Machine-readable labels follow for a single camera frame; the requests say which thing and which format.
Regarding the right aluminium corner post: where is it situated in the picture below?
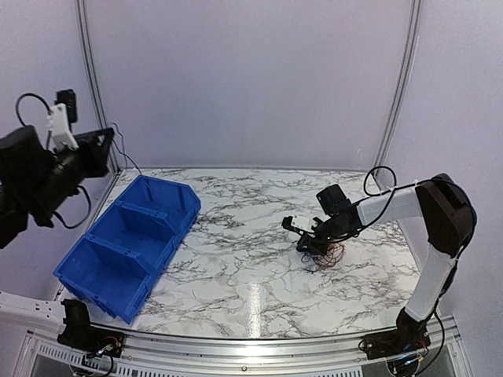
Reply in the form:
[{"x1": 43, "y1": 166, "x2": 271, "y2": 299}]
[{"x1": 373, "y1": 0, "x2": 424, "y2": 167}]

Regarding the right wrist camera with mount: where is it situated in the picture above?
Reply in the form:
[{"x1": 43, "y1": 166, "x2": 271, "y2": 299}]
[{"x1": 281, "y1": 215, "x2": 319, "y2": 233}]

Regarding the blue bin middle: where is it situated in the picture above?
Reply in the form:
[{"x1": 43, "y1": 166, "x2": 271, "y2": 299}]
[{"x1": 90, "y1": 203, "x2": 187, "y2": 273}]

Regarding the blue bin far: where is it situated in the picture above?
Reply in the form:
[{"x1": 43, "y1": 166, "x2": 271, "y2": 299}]
[{"x1": 116, "y1": 175, "x2": 201, "y2": 238}]

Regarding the aluminium front frame rail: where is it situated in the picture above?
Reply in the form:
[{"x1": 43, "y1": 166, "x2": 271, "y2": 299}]
[{"x1": 13, "y1": 317, "x2": 473, "y2": 376}]

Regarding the coloured wire bundle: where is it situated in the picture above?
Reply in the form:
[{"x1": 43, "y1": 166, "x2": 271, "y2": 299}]
[{"x1": 300, "y1": 241, "x2": 347, "y2": 272}]

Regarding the blue bin near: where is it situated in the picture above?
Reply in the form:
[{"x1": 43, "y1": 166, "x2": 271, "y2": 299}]
[{"x1": 53, "y1": 235, "x2": 158, "y2": 324}]

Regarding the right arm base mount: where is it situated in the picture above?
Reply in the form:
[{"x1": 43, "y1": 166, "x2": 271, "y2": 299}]
[{"x1": 358, "y1": 308, "x2": 433, "y2": 360}]

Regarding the left aluminium corner post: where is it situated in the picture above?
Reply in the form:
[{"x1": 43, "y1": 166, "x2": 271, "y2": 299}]
[{"x1": 75, "y1": 0, "x2": 121, "y2": 174}]

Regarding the aluminium corner post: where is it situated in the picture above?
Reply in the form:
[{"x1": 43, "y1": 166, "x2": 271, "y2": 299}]
[
  {"x1": 75, "y1": 0, "x2": 121, "y2": 174},
  {"x1": 373, "y1": 0, "x2": 424, "y2": 167}
]

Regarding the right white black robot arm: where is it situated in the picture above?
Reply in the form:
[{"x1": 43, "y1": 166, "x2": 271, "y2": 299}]
[{"x1": 282, "y1": 174, "x2": 477, "y2": 352}]

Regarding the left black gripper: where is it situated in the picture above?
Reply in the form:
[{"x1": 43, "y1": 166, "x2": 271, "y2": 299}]
[{"x1": 27, "y1": 126, "x2": 114, "y2": 220}]

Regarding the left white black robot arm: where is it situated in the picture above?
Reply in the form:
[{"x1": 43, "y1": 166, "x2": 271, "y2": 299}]
[{"x1": 1, "y1": 125, "x2": 115, "y2": 351}]

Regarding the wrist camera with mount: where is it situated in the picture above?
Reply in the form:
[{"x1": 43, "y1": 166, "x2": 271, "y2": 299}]
[
  {"x1": 281, "y1": 215, "x2": 319, "y2": 233},
  {"x1": 46, "y1": 89, "x2": 79, "y2": 152}
]

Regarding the dark blue wire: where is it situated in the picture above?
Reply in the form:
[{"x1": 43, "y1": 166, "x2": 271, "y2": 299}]
[{"x1": 109, "y1": 123, "x2": 152, "y2": 197}]

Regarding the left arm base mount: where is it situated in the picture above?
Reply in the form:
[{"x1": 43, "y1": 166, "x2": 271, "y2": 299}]
[{"x1": 57, "y1": 299, "x2": 125, "y2": 358}]

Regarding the blue bin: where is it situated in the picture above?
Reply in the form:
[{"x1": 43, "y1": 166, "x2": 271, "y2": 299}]
[
  {"x1": 116, "y1": 175, "x2": 201, "y2": 238},
  {"x1": 90, "y1": 203, "x2": 187, "y2": 273},
  {"x1": 53, "y1": 235, "x2": 158, "y2": 324}
]

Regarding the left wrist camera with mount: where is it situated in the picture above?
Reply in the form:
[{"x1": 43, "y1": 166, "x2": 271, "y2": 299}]
[{"x1": 46, "y1": 89, "x2": 79, "y2": 152}]

